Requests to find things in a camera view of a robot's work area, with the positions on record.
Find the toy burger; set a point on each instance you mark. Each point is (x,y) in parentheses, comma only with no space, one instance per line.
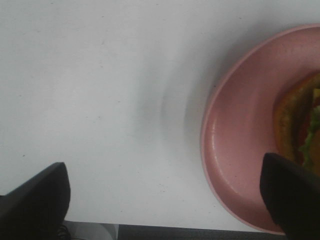
(296,123)

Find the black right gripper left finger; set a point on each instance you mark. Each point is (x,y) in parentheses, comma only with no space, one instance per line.
(36,209)

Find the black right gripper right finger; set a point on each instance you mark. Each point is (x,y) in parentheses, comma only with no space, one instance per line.
(291,195)

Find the pink round plate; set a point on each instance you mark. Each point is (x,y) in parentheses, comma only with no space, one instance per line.
(237,128)

